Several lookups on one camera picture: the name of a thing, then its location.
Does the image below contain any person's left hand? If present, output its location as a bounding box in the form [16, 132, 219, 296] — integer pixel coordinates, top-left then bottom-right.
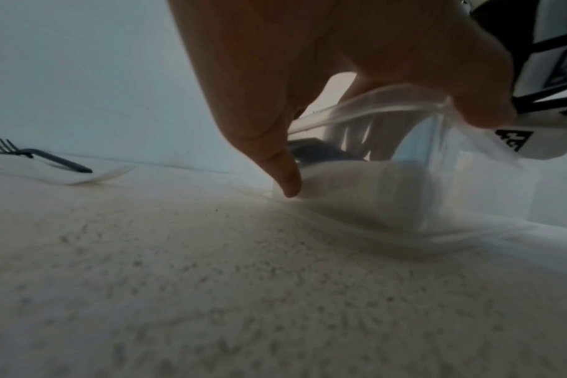
[166, 0, 518, 199]

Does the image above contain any person's right hand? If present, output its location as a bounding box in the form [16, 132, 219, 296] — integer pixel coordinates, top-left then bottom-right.
[332, 106, 434, 162]

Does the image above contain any stack of black spoons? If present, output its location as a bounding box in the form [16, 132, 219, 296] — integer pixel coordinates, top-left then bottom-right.
[288, 138, 364, 164]

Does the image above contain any clear plastic container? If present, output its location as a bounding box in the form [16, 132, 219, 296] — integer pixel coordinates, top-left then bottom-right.
[269, 82, 538, 257]

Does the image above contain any pile of black plastic forks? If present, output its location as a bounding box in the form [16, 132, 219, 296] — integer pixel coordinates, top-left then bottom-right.
[0, 136, 94, 174]

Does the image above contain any black marker right wrist band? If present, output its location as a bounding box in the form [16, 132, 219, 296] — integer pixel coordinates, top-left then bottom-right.
[467, 0, 567, 113]

